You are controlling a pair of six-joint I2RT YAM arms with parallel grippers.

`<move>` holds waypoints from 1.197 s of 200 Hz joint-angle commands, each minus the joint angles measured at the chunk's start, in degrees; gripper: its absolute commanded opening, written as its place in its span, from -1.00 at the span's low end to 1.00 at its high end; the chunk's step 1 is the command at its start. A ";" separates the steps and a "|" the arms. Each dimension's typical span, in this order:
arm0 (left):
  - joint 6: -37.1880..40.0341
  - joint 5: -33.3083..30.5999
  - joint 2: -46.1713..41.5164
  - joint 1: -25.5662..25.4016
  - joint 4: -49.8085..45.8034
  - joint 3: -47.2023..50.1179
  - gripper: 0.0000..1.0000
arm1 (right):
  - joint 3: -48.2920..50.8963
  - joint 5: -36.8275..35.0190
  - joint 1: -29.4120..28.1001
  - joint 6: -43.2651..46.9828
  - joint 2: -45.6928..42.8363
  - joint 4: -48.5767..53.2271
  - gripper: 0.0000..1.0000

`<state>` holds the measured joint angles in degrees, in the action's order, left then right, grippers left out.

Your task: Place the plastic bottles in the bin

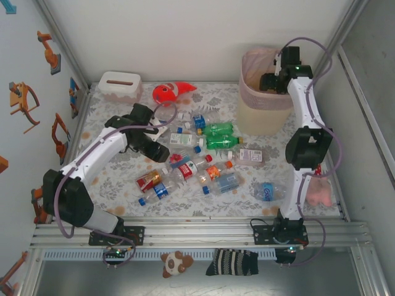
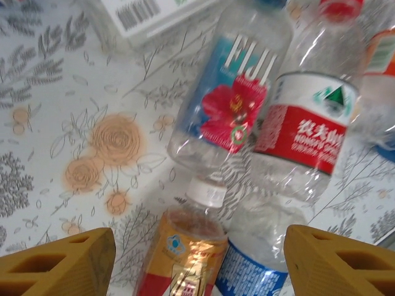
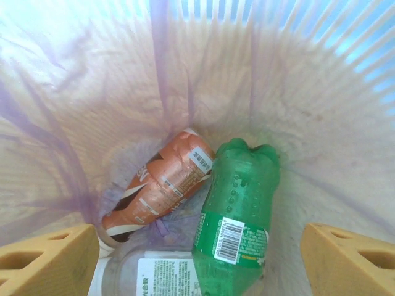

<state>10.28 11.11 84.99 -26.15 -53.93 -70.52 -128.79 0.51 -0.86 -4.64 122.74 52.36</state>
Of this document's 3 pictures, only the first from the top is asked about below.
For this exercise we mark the pink flower label bottle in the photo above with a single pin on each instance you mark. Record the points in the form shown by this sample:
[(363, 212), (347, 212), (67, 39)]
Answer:
[(176, 158)]

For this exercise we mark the red gold label bottle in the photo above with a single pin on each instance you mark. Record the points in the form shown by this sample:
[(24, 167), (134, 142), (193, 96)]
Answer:
[(148, 180)]

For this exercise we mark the white green label bottle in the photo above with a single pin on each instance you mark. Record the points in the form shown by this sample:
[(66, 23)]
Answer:
[(182, 139)]

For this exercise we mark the red label red cap bottle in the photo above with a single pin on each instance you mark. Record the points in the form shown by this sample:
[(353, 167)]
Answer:
[(186, 170)]

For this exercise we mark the blue label bottle white cap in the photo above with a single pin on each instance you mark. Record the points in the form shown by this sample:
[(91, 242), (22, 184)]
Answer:
[(199, 121)]

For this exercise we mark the green Sprite plastic bottle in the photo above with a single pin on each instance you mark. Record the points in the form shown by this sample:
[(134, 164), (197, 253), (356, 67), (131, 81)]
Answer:
[(219, 128), (222, 142)]

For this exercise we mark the orange label orange cap bottle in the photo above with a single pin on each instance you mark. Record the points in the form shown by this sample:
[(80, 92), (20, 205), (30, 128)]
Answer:
[(213, 172)]

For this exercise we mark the pale blue label bottle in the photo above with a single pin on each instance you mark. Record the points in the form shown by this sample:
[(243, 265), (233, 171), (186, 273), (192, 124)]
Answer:
[(226, 182)]

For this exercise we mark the Ganten water bottle blue cap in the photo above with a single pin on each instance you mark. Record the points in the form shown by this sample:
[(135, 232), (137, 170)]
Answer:
[(267, 191)]

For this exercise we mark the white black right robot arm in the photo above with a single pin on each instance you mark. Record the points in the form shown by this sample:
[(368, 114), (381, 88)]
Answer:
[(304, 105)]

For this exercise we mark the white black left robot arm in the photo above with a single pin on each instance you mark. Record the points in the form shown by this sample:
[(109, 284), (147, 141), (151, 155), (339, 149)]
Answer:
[(92, 157)]

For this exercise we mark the pink plastic bin liner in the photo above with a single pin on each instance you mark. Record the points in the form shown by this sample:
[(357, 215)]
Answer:
[(247, 92)]

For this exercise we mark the beige ribbed waste bin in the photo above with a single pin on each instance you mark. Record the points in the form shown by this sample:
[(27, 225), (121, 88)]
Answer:
[(259, 120)]

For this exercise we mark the red fish plush toy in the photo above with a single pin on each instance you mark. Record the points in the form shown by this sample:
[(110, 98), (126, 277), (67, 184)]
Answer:
[(166, 94)]

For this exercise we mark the white pink tissue box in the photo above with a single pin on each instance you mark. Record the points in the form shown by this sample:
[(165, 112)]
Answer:
[(120, 86)]

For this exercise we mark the floral print tablecloth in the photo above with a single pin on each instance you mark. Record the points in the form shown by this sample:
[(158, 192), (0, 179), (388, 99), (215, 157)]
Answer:
[(123, 197)]

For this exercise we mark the small circuit board green LED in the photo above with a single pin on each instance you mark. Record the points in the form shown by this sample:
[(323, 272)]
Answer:
[(116, 253), (291, 248)]

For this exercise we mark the pink plush toy polka dots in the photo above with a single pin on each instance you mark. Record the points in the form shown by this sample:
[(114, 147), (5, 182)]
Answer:
[(321, 191)]

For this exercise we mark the brown white panda plush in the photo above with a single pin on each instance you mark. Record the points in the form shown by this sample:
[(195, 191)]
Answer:
[(174, 265)]

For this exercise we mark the black white striped sock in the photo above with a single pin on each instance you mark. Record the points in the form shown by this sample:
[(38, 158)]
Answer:
[(231, 262)]

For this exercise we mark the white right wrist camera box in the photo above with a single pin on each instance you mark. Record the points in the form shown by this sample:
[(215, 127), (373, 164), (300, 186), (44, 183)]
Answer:
[(278, 66)]

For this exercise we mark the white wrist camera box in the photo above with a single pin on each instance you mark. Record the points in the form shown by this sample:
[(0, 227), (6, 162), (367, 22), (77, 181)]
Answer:
[(159, 131), (278, 66)]

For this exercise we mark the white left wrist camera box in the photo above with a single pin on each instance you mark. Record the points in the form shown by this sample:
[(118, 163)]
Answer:
[(159, 131)]

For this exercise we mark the blue and orange wall sticker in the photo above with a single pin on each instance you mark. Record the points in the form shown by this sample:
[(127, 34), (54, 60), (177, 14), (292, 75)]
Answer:
[(74, 92)]

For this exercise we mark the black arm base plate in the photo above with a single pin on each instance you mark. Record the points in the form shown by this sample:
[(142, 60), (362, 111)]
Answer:
[(135, 234), (262, 234)]

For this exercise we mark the aluminium rail frame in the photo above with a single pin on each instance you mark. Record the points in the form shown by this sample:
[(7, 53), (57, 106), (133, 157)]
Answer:
[(200, 231)]

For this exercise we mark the aluminium frame post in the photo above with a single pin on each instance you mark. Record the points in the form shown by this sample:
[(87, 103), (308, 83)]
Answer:
[(355, 9), (64, 43)]

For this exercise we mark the orange claw wall sticker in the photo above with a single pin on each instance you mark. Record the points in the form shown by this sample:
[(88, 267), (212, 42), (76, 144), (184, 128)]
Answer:
[(17, 100)]

